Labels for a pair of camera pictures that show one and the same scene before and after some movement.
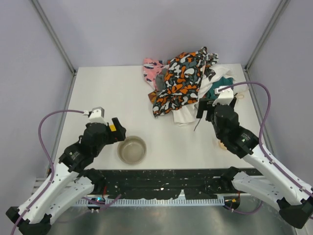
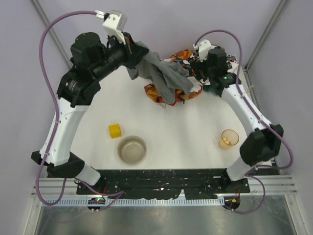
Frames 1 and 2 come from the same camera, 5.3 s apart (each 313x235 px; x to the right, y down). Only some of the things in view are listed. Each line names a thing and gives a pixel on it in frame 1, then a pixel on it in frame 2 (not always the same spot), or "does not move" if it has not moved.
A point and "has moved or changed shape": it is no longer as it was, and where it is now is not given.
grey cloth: (160, 82) has moved or changed shape
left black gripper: (117, 130) to (133, 52)
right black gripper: (206, 110) to (200, 71)
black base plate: (162, 183) does not move
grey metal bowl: (132, 150) does not move
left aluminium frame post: (54, 35) does not move
